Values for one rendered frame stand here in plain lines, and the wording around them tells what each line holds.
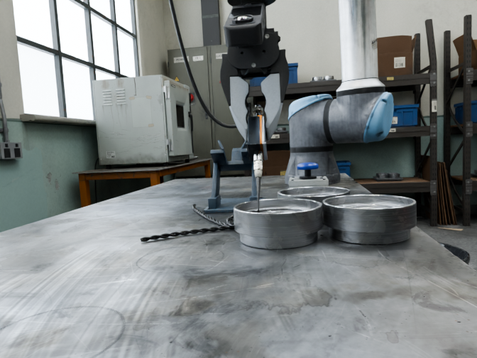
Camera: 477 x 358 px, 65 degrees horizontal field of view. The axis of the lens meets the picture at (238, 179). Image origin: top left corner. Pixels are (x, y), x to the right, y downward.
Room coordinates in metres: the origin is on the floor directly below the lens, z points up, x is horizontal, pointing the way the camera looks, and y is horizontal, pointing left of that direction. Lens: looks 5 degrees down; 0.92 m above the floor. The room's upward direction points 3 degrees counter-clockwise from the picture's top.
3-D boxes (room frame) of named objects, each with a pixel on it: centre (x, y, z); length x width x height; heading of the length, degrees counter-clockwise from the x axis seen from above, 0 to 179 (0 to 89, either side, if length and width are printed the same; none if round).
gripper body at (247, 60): (0.56, -0.03, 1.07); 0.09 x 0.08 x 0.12; 173
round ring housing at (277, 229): (0.44, -0.04, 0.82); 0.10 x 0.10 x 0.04
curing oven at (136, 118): (3.01, 0.67, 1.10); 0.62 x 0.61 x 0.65; 170
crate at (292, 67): (4.15, -0.44, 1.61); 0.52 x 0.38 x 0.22; 83
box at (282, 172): (4.13, -0.42, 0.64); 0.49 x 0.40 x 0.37; 85
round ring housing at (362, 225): (0.44, -0.15, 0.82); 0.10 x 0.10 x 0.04
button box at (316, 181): (0.70, -0.13, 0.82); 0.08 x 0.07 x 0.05; 170
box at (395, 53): (3.93, -1.57, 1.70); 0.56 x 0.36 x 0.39; 75
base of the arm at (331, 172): (1.03, -0.20, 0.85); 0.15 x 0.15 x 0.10
